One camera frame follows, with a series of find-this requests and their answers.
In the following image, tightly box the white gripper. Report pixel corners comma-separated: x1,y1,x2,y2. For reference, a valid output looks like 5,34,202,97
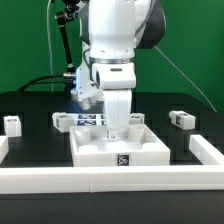
92,63,136,140

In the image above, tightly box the white square table top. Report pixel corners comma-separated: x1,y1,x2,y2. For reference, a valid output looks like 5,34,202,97
70,124,170,167

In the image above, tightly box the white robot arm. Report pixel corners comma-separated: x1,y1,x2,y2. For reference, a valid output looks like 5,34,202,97
71,0,166,141

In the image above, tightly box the marker sheet with tags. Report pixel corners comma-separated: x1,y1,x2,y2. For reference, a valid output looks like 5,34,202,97
69,113,106,126

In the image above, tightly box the white U-shaped fence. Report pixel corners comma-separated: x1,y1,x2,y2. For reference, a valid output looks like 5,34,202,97
0,136,224,194

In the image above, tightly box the black cable bundle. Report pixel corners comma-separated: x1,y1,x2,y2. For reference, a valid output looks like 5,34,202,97
18,73,74,92

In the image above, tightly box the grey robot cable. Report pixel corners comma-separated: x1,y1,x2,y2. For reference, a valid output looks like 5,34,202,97
153,45,219,114

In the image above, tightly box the white thin cable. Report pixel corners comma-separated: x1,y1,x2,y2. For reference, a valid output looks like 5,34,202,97
46,0,55,92

